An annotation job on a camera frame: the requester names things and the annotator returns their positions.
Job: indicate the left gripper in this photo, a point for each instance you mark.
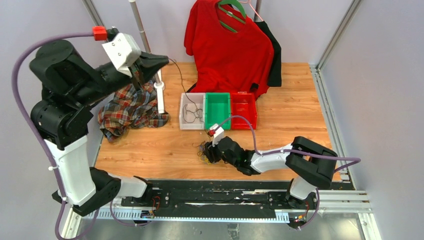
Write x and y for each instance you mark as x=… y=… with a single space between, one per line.
x=147 y=64

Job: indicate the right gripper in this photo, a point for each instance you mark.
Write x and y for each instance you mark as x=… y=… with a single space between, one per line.
x=210 y=151

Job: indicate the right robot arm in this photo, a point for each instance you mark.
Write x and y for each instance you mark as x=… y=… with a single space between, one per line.
x=313 y=163

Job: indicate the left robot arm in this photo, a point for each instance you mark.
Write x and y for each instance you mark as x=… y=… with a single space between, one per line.
x=70 y=89

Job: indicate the metal rack pole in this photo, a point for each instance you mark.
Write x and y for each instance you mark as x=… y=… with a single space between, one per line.
x=145 y=42
x=257 y=8

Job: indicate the green plastic bin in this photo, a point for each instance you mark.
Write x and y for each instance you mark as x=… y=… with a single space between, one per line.
x=217 y=108

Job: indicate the white plastic bin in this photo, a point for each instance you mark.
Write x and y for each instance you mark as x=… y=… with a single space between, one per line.
x=191 y=111

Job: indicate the plaid flannel shirt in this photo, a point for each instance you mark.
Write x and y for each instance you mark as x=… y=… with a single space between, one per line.
x=131 y=109

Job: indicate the red plastic bin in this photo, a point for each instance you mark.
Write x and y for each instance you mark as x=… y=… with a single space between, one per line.
x=243 y=104

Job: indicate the red t-shirt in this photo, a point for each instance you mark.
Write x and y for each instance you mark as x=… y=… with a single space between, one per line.
x=229 y=56

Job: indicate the black garment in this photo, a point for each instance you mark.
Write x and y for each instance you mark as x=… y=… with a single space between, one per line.
x=274 y=76

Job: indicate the green clothes hanger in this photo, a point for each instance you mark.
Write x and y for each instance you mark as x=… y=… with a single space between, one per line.
x=233 y=9

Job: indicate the right metal rack pole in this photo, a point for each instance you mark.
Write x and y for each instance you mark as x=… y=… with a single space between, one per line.
x=257 y=8

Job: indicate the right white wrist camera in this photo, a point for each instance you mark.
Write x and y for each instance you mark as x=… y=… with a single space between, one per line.
x=217 y=133

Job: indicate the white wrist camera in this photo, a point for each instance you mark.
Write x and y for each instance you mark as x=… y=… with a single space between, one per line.
x=121 y=48
x=217 y=133

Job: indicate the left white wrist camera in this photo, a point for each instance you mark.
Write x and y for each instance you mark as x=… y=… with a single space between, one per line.
x=121 y=48

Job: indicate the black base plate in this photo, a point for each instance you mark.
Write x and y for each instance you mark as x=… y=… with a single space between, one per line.
x=221 y=199

